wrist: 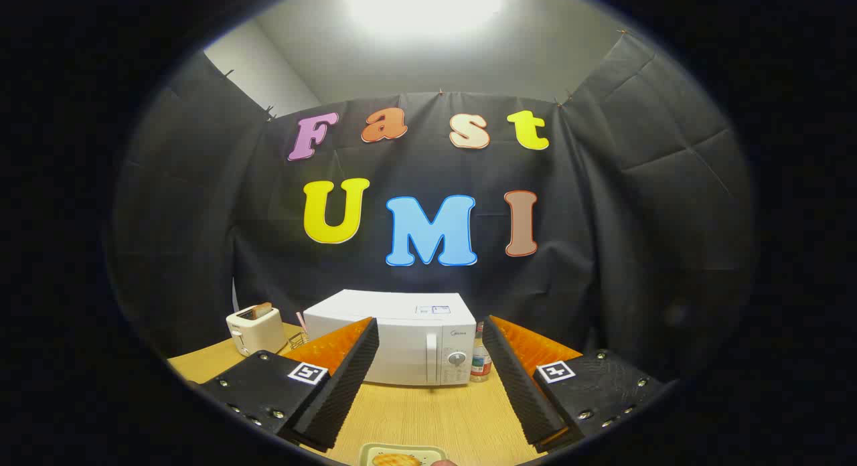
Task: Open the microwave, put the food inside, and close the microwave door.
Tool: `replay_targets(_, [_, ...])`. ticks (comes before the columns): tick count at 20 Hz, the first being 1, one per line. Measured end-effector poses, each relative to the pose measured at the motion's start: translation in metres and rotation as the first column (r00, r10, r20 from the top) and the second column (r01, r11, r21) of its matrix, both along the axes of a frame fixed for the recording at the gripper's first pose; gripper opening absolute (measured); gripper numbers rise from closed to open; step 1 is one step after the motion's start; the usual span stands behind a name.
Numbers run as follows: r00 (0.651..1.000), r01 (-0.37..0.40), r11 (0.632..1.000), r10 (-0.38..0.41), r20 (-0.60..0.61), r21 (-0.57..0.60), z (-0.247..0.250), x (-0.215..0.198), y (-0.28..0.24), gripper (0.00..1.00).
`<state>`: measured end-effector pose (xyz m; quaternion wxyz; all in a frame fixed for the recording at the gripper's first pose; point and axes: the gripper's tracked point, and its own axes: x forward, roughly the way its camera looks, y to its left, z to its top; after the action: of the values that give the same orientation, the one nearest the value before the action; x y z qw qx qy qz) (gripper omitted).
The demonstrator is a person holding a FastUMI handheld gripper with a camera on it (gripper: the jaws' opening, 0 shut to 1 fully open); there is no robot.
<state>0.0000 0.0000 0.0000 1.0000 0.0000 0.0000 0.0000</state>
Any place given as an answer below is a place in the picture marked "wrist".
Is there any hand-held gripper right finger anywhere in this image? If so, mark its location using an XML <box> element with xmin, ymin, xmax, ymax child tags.
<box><xmin>482</xmin><ymin>315</ymin><xmax>670</xmax><ymax>453</ymax></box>

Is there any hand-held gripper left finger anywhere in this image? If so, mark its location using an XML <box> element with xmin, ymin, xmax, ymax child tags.
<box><xmin>198</xmin><ymin>317</ymin><xmax>380</xmax><ymax>453</ymax></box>

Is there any white microwave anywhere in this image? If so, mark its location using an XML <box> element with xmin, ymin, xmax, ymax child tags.
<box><xmin>303</xmin><ymin>289</ymin><xmax>477</xmax><ymax>386</ymax></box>

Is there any clear plastic water bottle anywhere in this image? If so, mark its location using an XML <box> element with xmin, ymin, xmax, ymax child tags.
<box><xmin>470</xmin><ymin>321</ymin><xmax>493</xmax><ymax>384</ymax></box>

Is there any white square plate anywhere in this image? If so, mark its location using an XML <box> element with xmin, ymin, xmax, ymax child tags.
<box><xmin>358</xmin><ymin>443</ymin><xmax>449</xmax><ymax>466</ymax></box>

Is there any white toaster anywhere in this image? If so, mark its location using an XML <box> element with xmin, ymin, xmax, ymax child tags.
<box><xmin>226</xmin><ymin>304</ymin><xmax>289</xmax><ymax>357</ymax></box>

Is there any black backdrop cloth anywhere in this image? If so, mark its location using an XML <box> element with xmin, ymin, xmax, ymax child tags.
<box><xmin>110</xmin><ymin>34</ymin><xmax>754</xmax><ymax>380</ymax></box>

